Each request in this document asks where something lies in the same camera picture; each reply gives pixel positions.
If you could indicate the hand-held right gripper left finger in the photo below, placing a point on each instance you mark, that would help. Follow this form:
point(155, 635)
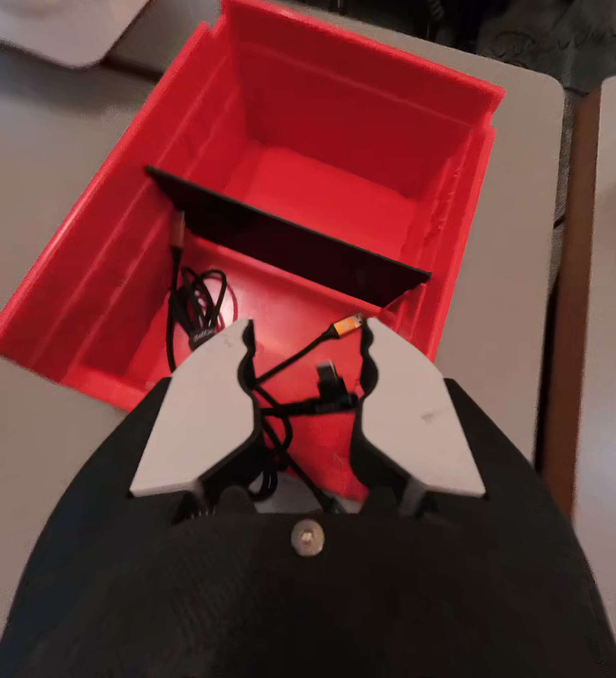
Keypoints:
point(196, 413)

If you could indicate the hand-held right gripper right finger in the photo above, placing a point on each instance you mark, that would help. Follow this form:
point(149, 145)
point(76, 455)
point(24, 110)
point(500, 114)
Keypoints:
point(424, 418)

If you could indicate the red plastic bin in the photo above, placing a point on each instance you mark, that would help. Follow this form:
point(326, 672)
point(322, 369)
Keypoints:
point(340, 132)

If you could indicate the white desk with wooden edge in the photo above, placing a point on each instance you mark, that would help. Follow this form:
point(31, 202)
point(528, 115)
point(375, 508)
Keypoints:
point(615, 344)

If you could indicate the black bin divider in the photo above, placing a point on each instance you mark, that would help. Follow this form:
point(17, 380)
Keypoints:
point(287, 243)

